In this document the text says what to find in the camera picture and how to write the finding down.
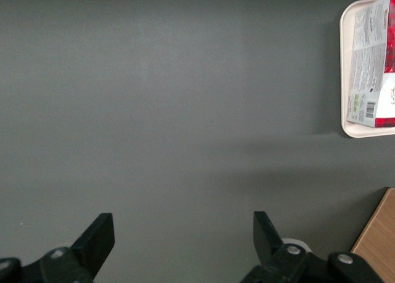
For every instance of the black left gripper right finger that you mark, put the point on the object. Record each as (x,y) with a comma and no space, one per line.
(268,249)

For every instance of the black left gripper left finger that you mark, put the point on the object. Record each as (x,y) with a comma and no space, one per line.
(92,243)

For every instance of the red snack bag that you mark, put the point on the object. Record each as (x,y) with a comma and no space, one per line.
(370,63)

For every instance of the beige plastic tray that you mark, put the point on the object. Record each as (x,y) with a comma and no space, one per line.
(345,79)

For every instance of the wooden drawer cabinet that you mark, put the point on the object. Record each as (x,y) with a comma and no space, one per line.
(379,230)

